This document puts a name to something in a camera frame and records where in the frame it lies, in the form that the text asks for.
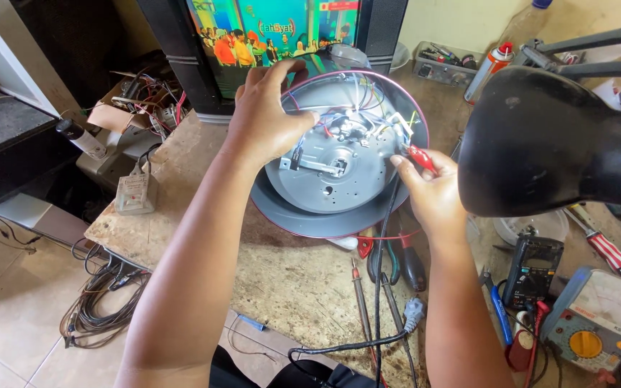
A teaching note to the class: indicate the person's left hand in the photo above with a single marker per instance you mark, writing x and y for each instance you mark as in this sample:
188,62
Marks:
262,118

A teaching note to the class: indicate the person's right hand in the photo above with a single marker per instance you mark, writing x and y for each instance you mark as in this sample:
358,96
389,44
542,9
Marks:
434,199

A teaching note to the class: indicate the red alligator clip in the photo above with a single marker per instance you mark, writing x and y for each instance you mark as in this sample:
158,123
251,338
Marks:
421,157

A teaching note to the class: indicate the grey red-rimmed rice cooker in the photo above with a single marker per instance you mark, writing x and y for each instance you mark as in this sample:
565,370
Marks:
337,188

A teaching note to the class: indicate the black television set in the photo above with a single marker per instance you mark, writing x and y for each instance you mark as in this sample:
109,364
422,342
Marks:
283,32

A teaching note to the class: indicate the clear plastic container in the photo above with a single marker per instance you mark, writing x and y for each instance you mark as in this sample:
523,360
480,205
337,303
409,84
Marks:
545,226

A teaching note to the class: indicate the black test probe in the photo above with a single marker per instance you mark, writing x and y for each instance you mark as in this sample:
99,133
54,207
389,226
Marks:
394,307

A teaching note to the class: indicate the black desk lamp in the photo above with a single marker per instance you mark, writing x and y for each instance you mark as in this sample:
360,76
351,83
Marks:
537,140

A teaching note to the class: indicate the black digital multimeter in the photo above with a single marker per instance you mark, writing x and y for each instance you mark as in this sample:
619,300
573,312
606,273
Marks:
532,269

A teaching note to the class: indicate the red test probe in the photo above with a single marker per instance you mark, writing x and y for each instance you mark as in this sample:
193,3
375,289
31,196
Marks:
360,296

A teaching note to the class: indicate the grey tray of tools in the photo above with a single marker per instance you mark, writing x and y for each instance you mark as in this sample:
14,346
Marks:
442,67

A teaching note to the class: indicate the white red-capped spray can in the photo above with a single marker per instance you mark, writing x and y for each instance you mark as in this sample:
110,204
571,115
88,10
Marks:
485,73

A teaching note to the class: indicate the white power adapter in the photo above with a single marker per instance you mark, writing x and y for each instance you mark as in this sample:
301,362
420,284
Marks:
136,191

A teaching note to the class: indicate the white bowl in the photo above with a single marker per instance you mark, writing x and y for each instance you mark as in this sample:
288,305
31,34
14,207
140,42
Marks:
399,56

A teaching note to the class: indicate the grey electronic device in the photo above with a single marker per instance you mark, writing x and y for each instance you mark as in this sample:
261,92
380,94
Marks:
111,161

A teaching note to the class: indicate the red test lead plug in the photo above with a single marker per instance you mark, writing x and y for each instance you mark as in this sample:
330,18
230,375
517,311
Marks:
539,318

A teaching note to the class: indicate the white black-capped tube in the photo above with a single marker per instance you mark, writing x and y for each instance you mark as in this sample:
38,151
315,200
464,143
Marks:
81,139

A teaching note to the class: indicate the flag-patterned screwdriver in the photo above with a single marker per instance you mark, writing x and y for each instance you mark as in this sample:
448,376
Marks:
609,250

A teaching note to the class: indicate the clear blue-capped bottle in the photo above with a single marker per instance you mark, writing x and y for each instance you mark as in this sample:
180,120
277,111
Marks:
529,24

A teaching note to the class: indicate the grey analog multimeter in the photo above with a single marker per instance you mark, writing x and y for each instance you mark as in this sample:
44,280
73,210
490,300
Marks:
601,318

